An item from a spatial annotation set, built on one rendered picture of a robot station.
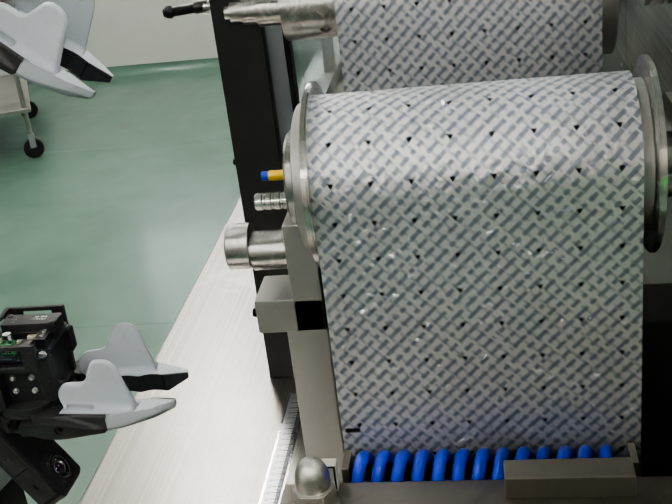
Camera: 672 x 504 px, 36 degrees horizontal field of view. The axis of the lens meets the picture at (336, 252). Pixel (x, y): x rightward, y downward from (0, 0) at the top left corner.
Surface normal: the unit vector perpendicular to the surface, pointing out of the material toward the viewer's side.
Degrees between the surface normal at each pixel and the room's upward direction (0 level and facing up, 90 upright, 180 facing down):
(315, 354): 90
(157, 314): 0
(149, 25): 90
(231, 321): 0
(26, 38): 86
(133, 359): 86
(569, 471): 0
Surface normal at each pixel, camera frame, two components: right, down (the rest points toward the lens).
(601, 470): -0.11, -0.90
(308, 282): -0.11, 0.42
